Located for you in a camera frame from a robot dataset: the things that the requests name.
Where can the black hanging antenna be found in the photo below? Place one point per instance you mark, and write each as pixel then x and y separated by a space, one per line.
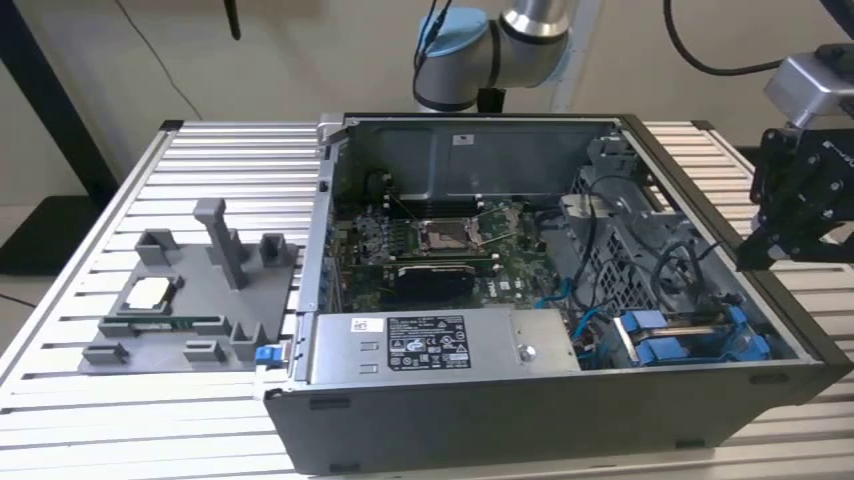
pixel 232 20

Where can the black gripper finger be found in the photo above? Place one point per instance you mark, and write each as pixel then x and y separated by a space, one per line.
pixel 767 190
pixel 830 240

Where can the green RAM stick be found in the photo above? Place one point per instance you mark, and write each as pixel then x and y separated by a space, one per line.
pixel 180 322

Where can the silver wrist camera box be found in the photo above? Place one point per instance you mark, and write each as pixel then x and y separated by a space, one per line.
pixel 810 85

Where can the grey metal disk bay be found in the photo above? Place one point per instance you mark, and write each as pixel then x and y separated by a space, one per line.
pixel 627 240

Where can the blue case latch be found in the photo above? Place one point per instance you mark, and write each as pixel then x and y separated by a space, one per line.
pixel 266 356

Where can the grey parts rack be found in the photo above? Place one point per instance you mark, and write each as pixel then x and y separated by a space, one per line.
pixel 200 310

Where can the black table corner cap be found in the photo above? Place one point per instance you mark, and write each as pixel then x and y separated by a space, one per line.
pixel 701 125
pixel 172 125

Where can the black frame post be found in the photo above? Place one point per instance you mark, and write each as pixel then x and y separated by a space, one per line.
pixel 47 90

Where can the black floor base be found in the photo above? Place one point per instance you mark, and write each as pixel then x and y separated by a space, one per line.
pixel 47 235

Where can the green motherboard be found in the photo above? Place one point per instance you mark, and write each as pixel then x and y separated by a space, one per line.
pixel 514 270

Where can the black graphics card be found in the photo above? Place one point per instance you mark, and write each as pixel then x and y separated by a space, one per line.
pixel 430 282

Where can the silver power supply unit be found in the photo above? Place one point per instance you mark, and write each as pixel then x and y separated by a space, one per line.
pixel 494 345

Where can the black open PC case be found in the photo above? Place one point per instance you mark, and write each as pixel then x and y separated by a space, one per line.
pixel 507 425

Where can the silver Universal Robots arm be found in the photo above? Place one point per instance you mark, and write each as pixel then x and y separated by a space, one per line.
pixel 467 65

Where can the CPU socket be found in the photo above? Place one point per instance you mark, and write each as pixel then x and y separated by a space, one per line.
pixel 449 237

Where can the silver CPU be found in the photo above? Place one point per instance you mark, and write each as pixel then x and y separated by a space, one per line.
pixel 152 294

